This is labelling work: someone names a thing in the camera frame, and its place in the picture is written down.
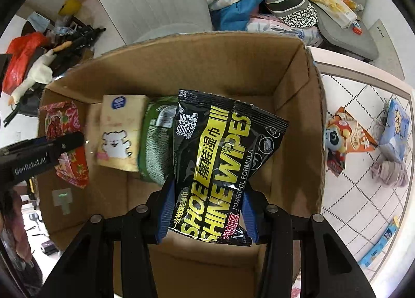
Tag black wet wipes packet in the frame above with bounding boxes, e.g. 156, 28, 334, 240
168, 89, 290, 247

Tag green soft packet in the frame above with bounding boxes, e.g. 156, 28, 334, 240
138, 95, 179, 186

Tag red floral packet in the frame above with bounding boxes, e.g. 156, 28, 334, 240
39, 100, 90, 189

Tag pale floral cloth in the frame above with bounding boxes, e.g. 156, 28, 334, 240
246, 15, 322, 48

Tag long blue packet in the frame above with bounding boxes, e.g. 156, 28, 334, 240
358, 216, 400, 268

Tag grey seat cushion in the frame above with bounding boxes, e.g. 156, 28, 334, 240
308, 0, 380, 61

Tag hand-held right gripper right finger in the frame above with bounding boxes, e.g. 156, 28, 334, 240
241, 185, 378, 298

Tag blue face mask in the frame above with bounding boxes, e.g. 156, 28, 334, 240
27, 11, 51, 32

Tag yellow cup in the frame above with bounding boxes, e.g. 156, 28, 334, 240
58, 0, 81, 16

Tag cream tissue pack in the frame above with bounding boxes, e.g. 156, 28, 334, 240
95, 94, 150, 173

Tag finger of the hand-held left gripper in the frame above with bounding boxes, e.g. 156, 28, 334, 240
32, 132, 86, 159

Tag red plastic bag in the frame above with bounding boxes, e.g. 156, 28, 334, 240
3, 32, 50, 95

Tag orange cartoon snack packet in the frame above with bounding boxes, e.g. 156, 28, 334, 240
325, 106, 379, 176

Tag white goose plush toy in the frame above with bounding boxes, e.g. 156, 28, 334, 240
8, 41, 72, 106

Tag brown cardboard box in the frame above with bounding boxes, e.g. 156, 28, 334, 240
36, 32, 326, 298

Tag blue cloth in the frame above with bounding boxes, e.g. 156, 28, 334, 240
210, 0, 270, 32

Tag yellow packet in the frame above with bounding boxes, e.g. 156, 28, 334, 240
304, 0, 358, 29

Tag black tripod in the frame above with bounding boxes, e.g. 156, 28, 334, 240
49, 24, 107, 60

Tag grey socks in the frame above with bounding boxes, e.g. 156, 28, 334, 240
371, 160, 410, 188

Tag blue cartoon tissue pack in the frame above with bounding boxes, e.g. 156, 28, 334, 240
378, 99, 413, 165

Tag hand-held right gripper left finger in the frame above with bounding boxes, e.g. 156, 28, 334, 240
42, 179, 177, 298

